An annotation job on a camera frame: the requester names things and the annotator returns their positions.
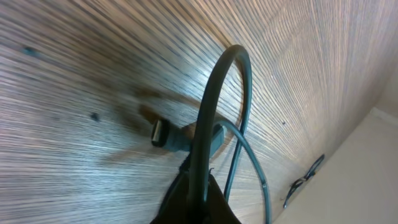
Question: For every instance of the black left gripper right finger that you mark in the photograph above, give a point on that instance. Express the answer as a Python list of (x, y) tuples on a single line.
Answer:
[(219, 211)]

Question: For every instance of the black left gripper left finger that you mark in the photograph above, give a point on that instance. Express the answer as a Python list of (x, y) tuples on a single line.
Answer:
[(175, 207)]

